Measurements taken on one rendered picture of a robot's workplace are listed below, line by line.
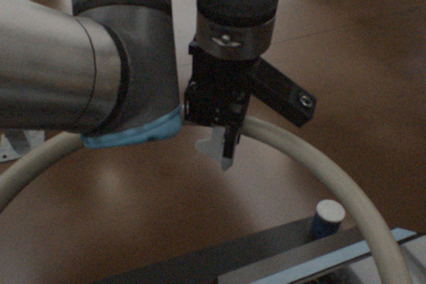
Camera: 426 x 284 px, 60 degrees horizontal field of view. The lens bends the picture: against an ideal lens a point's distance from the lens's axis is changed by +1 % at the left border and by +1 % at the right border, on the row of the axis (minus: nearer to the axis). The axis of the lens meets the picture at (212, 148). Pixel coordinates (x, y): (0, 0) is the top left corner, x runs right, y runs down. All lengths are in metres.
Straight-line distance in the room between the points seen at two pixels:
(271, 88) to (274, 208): 1.16
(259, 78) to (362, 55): 2.25
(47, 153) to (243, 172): 1.29
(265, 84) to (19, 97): 0.30
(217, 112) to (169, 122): 0.18
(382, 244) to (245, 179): 1.26
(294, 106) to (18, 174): 0.34
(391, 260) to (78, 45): 0.37
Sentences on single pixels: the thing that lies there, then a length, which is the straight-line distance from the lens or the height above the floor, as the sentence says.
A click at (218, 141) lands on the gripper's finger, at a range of 0.53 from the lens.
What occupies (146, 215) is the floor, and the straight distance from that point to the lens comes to 1.57.
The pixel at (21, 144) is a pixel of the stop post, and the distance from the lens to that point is 2.00.
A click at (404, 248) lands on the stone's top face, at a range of 0.60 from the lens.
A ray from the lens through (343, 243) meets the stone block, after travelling 0.64.
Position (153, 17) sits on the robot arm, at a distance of 0.33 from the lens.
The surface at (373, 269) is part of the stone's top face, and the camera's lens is 0.57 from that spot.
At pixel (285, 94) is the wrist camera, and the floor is 0.99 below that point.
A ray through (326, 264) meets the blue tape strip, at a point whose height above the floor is 0.79.
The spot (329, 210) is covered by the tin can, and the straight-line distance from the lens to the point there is 1.45.
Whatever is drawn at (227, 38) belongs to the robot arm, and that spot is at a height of 1.08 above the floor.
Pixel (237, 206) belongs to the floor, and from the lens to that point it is 1.58.
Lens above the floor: 1.27
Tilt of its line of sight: 44 degrees down
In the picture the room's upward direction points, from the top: straight up
